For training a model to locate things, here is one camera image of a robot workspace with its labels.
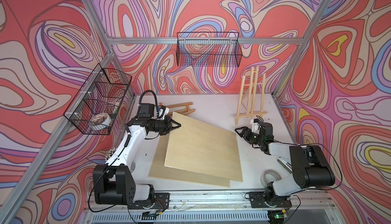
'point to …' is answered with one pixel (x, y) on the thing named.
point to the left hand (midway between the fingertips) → (180, 126)
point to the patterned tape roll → (104, 118)
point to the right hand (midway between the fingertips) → (238, 135)
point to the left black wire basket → (94, 106)
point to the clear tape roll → (276, 175)
